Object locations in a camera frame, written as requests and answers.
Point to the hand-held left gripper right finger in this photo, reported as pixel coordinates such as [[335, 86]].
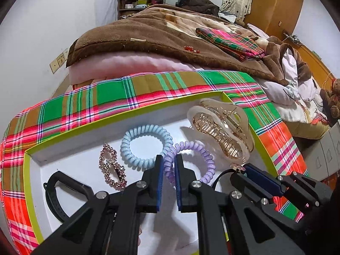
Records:
[[177, 188]]

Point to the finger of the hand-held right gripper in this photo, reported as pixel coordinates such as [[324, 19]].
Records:
[[247, 188], [261, 177]]

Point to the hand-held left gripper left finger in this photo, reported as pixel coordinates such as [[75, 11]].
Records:
[[159, 183]]

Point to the rhinestone hair clip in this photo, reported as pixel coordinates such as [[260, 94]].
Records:
[[118, 183]]

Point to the white tray with green rim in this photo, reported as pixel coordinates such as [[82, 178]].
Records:
[[79, 162]]

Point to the clear rose-gold claw clip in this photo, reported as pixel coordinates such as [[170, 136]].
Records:
[[220, 135]]

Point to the grey cardboard boxes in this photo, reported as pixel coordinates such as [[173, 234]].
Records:
[[324, 151]]

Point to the white patterned quilt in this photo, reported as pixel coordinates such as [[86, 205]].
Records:
[[279, 93]]

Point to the plaid bed cloth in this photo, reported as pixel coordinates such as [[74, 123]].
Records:
[[106, 95]]

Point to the brown teddy bear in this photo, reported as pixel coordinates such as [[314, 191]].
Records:
[[332, 95]]

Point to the black smart band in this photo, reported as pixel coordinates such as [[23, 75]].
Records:
[[53, 204]]

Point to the pink quilt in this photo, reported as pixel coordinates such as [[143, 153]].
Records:
[[119, 63]]

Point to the wooden bed footboard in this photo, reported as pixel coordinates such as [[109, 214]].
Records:
[[316, 63]]

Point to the small red hair accessory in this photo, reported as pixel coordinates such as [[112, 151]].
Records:
[[191, 49]]

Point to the folded plaid cloth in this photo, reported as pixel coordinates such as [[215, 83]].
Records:
[[231, 42]]

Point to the brown fleece blanket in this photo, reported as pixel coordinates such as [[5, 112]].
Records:
[[146, 32]]

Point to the wooden wardrobe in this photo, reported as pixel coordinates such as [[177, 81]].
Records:
[[279, 5]]

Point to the wooden shelf unit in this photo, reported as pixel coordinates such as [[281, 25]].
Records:
[[127, 5]]

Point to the pile of dark clothes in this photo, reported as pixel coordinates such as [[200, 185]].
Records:
[[199, 5]]

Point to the beige wall socket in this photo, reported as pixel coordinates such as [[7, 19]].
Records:
[[63, 57], [55, 66]]

